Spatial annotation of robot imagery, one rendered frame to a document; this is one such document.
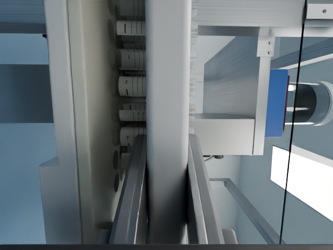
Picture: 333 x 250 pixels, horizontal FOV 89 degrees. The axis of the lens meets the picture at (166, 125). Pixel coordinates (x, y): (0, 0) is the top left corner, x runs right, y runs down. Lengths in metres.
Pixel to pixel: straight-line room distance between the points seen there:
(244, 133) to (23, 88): 0.73
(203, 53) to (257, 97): 3.60
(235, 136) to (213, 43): 3.76
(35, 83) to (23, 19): 0.27
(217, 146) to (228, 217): 4.47
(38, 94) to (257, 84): 0.70
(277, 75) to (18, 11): 0.65
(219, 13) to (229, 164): 4.03
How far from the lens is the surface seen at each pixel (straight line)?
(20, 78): 0.77
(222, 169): 4.34
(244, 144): 0.53
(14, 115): 0.79
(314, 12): 0.55
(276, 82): 0.59
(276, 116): 0.60
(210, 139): 0.49
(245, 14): 0.48
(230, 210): 4.86
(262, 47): 0.55
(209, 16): 0.45
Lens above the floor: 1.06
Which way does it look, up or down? 1 degrees up
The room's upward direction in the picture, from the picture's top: 90 degrees clockwise
